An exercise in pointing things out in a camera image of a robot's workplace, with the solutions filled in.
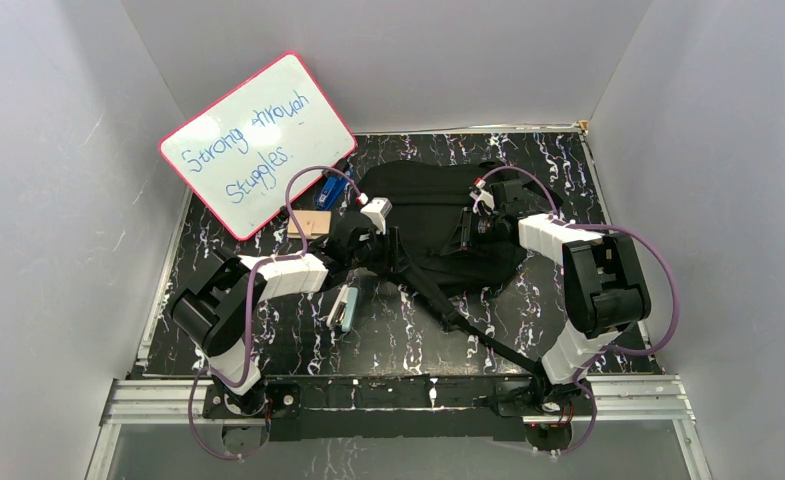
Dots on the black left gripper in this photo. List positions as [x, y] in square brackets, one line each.
[392, 249]

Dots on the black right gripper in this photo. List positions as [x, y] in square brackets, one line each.
[462, 240]

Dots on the black student backpack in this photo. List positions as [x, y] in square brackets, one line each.
[442, 231]

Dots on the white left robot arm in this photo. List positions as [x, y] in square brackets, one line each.
[215, 308]

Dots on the small wooden block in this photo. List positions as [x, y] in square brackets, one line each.
[314, 224]

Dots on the white eraser block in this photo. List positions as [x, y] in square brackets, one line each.
[342, 314]

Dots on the blue stapler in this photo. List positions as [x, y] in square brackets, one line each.
[331, 191]

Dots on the pink framed whiteboard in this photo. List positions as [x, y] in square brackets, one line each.
[251, 150]

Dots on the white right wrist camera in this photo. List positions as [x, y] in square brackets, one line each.
[483, 200]

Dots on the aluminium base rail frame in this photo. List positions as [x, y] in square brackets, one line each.
[423, 406]

